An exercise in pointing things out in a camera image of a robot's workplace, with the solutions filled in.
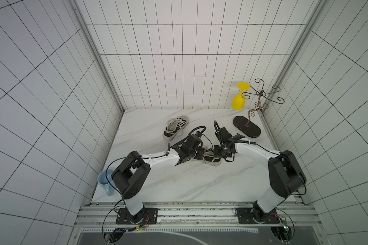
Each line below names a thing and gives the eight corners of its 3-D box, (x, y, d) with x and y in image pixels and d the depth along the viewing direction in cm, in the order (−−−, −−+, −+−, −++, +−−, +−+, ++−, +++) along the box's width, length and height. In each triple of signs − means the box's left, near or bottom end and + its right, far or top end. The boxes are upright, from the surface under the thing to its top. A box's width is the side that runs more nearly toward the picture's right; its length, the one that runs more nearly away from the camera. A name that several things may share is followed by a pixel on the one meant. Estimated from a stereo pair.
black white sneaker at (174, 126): (160, 136, 106) (159, 129, 99) (179, 117, 117) (179, 110, 111) (171, 143, 102) (170, 136, 96) (189, 123, 113) (189, 116, 107)
